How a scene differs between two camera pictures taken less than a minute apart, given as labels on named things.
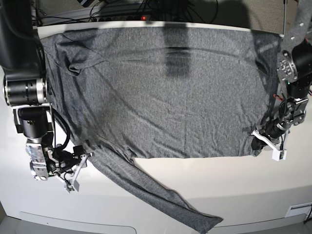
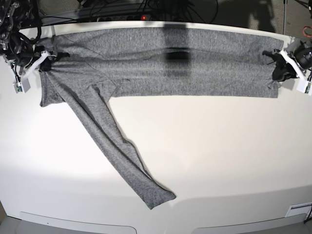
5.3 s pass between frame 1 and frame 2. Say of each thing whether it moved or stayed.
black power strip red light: stayed
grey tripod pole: stayed
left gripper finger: moved
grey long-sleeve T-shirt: moved
